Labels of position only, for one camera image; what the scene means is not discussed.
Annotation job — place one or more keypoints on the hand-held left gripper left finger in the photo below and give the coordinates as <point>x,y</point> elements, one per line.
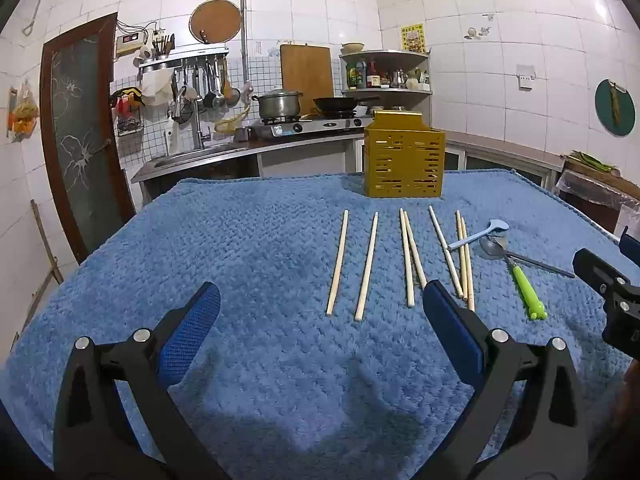
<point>192,330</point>

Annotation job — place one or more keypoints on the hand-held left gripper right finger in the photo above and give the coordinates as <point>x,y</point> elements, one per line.
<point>452,330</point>

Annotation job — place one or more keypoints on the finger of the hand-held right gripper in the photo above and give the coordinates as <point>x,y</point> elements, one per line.
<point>600,272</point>
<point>631,245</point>

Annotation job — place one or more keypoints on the wooden chopstick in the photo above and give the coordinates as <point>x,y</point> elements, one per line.
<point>367,266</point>
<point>462,270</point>
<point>337,262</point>
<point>406,257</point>
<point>469,285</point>
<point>437,227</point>
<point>418,260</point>

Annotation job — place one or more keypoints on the grey metal utensil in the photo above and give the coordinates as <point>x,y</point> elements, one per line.
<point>545,266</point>

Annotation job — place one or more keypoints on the light blue spoon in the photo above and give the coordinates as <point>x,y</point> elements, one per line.
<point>467,241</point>

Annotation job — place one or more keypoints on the yellow perforated utensil holder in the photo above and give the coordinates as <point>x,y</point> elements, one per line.
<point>400,160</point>

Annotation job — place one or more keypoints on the side table with plastic cover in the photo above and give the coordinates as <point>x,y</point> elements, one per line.
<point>595,190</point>

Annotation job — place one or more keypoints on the blue textured towel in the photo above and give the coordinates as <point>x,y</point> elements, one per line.
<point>250,260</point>

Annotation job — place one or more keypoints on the green vegetables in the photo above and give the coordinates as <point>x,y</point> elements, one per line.
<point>592,161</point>

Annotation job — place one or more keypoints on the glass door counter cabinets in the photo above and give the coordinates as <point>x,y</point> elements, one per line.
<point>500,162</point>

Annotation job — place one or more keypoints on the steel sink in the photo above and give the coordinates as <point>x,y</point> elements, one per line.
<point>200,155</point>

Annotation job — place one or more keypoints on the small metal cup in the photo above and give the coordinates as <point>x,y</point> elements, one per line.
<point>243,135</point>

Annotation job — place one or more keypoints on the kitchen counter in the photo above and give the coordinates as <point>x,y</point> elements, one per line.
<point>300,142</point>

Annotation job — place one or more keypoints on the brown door with frosted glass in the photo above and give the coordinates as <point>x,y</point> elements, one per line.
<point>80,135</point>

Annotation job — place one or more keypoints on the steel cooking pot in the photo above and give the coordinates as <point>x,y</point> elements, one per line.
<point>277,105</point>

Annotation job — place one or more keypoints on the steel gas stove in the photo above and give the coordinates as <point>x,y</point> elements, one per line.
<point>320,125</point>

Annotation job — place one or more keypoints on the black wok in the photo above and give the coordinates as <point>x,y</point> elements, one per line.
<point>335,105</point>

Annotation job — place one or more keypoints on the green bottle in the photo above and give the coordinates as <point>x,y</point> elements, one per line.
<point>356,76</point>

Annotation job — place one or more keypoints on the hanging bag of orange fruit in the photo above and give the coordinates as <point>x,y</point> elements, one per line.
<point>22,115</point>

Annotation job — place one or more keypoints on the wooden cutting board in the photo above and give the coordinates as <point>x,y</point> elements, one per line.
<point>305,70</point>

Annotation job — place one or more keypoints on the steel corner shelf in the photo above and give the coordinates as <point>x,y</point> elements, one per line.
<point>380,53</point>

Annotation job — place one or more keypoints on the beige bowl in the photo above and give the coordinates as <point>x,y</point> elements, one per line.
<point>353,47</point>

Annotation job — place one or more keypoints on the round cork board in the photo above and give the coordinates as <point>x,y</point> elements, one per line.
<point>215,20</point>

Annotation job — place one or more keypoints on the green round wall board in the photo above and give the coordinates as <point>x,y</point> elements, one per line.
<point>605,110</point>

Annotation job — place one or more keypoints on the white wall socket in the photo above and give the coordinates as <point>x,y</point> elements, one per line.
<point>526,76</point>

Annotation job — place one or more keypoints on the wall hooks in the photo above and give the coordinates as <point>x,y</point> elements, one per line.
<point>477,30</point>

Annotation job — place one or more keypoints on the steel wall utensil rack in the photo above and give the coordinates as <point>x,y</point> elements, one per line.
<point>185,55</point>

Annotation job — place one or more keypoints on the white wall electrical box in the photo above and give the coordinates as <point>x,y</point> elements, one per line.
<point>127,44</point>

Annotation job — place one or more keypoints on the yellow wall poster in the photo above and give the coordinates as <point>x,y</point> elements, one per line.
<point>413,37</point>

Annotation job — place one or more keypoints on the grey wall pipe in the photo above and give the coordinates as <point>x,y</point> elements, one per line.
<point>243,20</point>

